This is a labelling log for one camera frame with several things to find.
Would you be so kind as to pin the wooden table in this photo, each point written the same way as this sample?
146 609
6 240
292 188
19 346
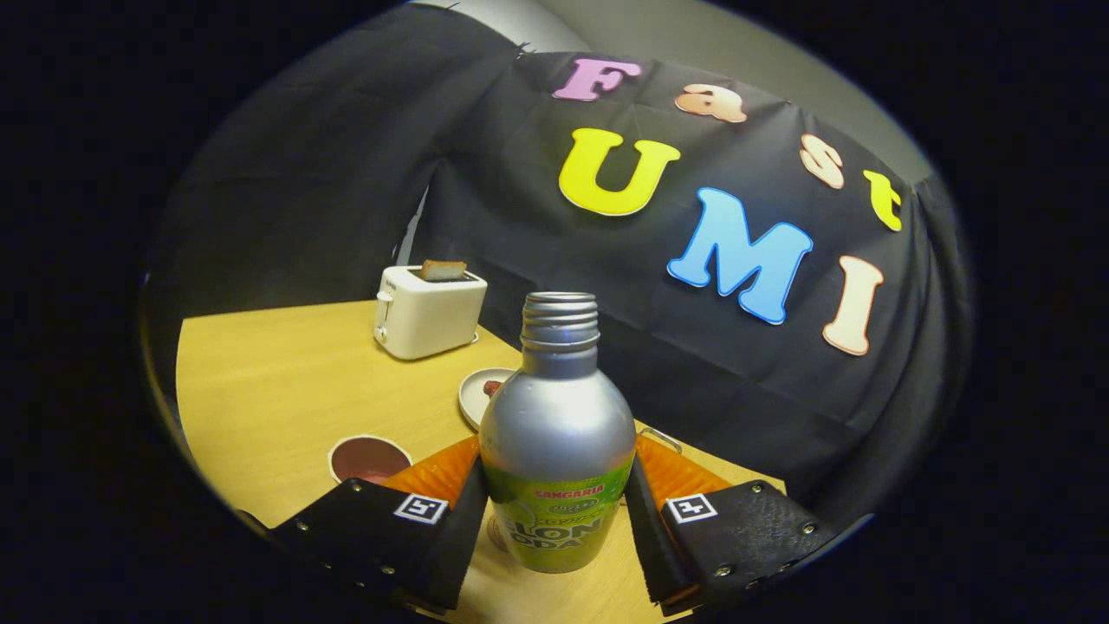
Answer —
277 381

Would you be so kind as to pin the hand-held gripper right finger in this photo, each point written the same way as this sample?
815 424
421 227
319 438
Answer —
654 546

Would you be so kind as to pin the white oval plate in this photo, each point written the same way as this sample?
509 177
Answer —
475 400

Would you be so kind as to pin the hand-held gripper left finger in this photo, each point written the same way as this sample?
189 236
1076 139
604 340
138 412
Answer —
459 537

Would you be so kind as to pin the white toaster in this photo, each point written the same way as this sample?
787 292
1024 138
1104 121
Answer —
429 316

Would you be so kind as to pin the brown meat slice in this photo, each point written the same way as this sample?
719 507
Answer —
492 388

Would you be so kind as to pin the silver bottle with green label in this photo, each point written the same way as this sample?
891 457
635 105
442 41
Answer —
559 433

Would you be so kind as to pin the black backdrop cloth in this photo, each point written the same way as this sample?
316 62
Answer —
346 173

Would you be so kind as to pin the toast slice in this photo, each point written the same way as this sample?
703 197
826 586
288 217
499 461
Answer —
444 270

